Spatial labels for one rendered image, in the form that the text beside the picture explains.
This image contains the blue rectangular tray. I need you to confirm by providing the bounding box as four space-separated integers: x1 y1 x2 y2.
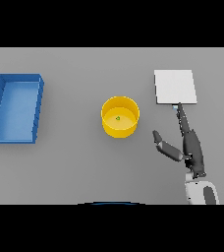
0 73 45 145

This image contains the pale square measuring scale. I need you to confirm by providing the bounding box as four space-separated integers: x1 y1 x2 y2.
153 69 198 110

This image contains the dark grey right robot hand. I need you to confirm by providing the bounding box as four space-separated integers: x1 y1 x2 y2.
152 102 207 180

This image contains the yellow round bowl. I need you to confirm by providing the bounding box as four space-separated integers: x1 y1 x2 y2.
100 95 140 139

